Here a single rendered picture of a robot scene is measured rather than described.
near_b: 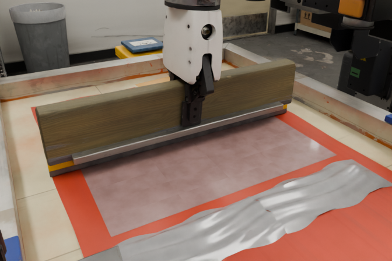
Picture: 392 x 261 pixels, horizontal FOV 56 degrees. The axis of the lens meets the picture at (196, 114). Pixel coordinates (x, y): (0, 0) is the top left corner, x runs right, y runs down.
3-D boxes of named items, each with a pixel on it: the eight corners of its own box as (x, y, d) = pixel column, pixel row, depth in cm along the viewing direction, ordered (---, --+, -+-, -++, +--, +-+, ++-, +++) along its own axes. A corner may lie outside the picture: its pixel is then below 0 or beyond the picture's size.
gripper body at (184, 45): (237, 0, 47) (228, 84, 51) (198, -10, 55) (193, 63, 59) (185, 0, 43) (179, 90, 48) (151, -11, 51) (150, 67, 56)
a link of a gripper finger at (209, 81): (222, 78, 46) (207, 103, 51) (200, 33, 50) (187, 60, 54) (214, 79, 46) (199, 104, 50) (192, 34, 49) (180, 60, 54)
